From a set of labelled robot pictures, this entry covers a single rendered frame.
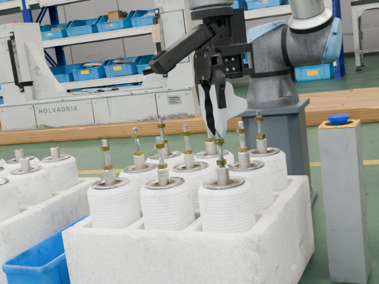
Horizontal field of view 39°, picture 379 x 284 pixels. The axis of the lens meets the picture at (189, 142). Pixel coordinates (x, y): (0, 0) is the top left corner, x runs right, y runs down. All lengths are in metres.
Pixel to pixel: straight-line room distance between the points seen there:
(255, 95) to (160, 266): 0.70
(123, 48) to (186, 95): 7.38
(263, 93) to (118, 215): 0.65
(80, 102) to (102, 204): 2.50
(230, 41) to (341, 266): 0.50
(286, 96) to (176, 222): 0.67
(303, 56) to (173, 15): 1.82
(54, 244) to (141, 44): 9.16
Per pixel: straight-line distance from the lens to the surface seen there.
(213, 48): 0.88
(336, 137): 1.03
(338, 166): 1.04
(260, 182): 1.01
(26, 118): 3.75
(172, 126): 3.13
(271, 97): 1.49
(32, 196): 1.30
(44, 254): 1.22
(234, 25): 0.91
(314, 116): 2.90
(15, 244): 1.20
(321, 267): 1.19
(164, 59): 0.86
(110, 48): 10.62
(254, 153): 1.15
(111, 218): 1.02
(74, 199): 1.36
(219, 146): 0.92
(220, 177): 0.93
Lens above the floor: 0.49
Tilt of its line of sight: 10 degrees down
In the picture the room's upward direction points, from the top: 7 degrees counter-clockwise
